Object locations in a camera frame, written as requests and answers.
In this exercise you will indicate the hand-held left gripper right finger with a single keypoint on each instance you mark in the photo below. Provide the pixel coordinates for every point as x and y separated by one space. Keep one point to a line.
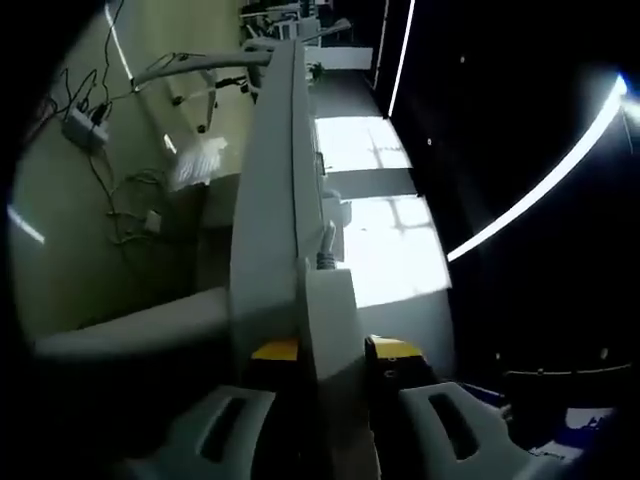
400 380

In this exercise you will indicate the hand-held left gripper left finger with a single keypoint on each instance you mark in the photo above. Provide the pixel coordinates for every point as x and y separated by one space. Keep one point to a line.
270 415

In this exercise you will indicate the white power strip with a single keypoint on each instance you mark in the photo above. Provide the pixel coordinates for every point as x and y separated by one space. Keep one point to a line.
330 320

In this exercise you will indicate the curved ceiling light strip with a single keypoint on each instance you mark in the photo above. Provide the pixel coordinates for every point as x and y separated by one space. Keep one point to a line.
540 192

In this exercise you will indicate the straight ceiling light strip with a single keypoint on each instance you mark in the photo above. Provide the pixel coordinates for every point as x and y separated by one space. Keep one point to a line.
401 55

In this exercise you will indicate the grey floor power strip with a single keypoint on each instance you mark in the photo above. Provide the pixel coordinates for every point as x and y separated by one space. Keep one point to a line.
85 127

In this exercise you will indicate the white floor adapter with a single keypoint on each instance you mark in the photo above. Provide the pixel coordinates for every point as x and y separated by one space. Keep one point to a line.
152 221

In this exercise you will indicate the green potted plant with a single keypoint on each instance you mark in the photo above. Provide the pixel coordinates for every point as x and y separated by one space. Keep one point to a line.
316 71

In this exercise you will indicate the white table leg beam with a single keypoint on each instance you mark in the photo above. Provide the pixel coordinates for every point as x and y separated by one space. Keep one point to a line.
210 62

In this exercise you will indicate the long grey table frame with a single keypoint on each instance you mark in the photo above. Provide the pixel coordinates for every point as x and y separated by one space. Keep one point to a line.
270 200

